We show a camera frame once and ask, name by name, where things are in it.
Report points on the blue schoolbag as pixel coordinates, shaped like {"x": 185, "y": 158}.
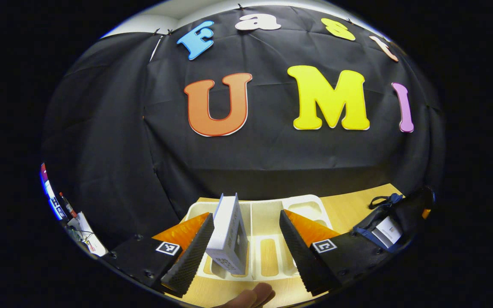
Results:
{"x": 409, "y": 209}

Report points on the blue-grey book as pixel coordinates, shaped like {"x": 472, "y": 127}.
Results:
{"x": 227, "y": 235}

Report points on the red-capped drink bottle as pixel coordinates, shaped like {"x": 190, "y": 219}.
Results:
{"x": 68, "y": 205}

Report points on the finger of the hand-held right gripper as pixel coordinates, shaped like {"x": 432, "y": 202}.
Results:
{"x": 426, "y": 214}

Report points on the cream plastic bookshelf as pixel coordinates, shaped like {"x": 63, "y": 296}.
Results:
{"x": 268, "y": 222}

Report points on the white side table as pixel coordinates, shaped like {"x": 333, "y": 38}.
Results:
{"x": 88, "y": 235}

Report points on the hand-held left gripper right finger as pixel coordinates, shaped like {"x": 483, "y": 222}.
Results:
{"x": 304, "y": 254}

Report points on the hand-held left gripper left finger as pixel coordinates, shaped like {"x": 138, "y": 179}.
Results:
{"x": 188, "y": 254}

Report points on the computer monitor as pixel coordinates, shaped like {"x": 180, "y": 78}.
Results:
{"x": 51, "y": 196}

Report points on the black backdrop cloth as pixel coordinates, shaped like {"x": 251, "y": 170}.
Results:
{"x": 118, "y": 149}

